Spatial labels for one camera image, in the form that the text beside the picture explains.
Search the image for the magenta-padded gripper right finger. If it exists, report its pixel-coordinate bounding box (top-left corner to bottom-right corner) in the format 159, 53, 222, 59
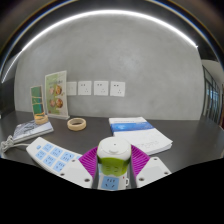
129, 144, 173, 189

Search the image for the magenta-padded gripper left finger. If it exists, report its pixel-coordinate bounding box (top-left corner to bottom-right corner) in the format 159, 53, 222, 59
59, 146, 100, 190

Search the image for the white and green charger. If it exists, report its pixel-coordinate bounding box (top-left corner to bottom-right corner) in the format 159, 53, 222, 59
96, 136, 133, 178

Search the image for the white book with blue band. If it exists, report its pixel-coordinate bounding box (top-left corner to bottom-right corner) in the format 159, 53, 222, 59
108, 116, 174, 156

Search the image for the beige masking tape roll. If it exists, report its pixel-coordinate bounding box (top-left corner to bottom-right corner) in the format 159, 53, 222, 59
66, 117, 88, 132

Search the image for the grey printed booklet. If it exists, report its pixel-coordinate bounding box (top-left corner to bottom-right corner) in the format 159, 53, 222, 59
12, 118, 55, 143

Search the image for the small beige tape roll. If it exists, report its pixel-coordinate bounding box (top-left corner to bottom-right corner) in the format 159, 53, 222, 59
34, 113, 50, 126

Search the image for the clear acrylic menu stand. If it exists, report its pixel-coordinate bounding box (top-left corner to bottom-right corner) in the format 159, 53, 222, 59
44, 69, 71, 121

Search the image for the small green and yellow sign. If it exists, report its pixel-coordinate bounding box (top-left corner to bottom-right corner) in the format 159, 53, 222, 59
30, 85, 46, 121

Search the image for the dark framed glass window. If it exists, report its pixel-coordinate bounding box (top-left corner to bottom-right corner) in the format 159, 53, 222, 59
201, 64, 224, 130

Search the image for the white ceiling light strip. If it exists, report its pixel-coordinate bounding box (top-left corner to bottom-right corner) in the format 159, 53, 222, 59
1, 8, 200, 84

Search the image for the white power strip cable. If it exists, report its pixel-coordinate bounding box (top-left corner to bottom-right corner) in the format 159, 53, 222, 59
0, 134, 32, 155

